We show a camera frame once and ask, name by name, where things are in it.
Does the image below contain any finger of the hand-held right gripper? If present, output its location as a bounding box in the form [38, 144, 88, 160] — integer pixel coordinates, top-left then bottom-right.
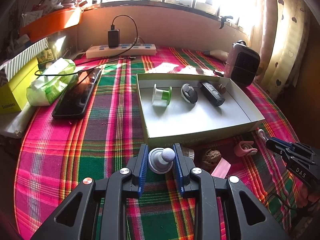
[266, 140, 300, 167]
[271, 137, 314, 159]

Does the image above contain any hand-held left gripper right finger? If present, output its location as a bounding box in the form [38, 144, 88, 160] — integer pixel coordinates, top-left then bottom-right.
[172, 143, 290, 240]

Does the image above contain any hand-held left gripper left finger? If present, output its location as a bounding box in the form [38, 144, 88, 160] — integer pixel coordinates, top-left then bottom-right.
[30, 144, 149, 240]

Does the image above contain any white ball-head knob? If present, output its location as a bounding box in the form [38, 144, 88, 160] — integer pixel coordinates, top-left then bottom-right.
[147, 148, 175, 174]

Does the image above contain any white usb cable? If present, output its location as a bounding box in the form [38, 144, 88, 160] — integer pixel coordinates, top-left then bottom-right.
[256, 129, 267, 143]

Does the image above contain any pink cable winder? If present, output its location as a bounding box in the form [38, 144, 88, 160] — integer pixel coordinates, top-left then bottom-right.
[234, 141, 258, 157]

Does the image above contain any pink plastic clip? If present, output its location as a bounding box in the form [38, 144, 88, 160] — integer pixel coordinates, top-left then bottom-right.
[211, 159, 231, 178]

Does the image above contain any grey and green cardboard box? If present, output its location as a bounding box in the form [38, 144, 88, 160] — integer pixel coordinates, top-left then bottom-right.
[136, 73, 265, 147]

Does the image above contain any white and green spool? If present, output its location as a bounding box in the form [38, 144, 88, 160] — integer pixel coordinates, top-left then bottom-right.
[152, 84, 173, 107]

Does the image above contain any black disc with metal dots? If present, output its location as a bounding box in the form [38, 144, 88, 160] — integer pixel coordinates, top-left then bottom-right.
[181, 83, 198, 103]

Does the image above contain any black rectangular light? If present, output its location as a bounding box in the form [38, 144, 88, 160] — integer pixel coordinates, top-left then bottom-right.
[199, 80, 225, 107]

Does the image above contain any person's right hand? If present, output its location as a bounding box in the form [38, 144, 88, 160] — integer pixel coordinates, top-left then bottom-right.
[300, 183, 320, 203]

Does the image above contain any plaid tablecloth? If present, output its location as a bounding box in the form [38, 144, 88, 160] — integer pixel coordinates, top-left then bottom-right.
[16, 45, 300, 240]

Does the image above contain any black and white speaker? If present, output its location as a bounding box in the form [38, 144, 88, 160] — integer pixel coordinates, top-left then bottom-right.
[223, 40, 261, 88]

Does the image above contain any black smartphone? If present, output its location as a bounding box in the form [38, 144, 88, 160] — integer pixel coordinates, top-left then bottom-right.
[52, 67, 103, 119]

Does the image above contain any heart print curtain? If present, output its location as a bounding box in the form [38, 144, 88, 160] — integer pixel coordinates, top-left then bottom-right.
[255, 0, 310, 102]

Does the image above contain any green wet wipes pack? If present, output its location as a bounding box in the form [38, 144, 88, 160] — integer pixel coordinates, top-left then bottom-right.
[26, 58, 77, 106]

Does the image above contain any beige power strip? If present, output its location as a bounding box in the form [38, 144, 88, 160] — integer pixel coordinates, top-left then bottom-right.
[86, 43, 157, 59]

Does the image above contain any black charger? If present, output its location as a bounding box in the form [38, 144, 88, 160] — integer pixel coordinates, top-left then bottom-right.
[107, 29, 121, 48]

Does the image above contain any white flat board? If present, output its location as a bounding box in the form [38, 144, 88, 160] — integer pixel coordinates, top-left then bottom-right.
[0, 102, 37, 139]

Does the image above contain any black window latch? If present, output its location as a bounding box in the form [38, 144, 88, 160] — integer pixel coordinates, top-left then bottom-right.
[219, 16, 233, 30]

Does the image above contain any yellow cardboard box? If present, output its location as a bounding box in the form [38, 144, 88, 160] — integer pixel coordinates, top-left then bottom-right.
[0, 56, 42, 115]

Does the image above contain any small green printed packet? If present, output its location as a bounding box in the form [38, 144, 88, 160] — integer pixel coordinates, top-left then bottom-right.
[37, 49, 55, 64]

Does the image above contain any striped gift box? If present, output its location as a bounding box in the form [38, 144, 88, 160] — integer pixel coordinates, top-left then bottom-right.
[0, 37, 49, 83]

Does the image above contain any orange plastic tray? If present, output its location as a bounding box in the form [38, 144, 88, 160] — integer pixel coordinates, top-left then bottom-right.
[19, 7, 83, 42]

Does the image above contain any black charging cable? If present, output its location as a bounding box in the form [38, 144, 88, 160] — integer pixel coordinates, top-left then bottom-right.
[34, 15, 138, 77]

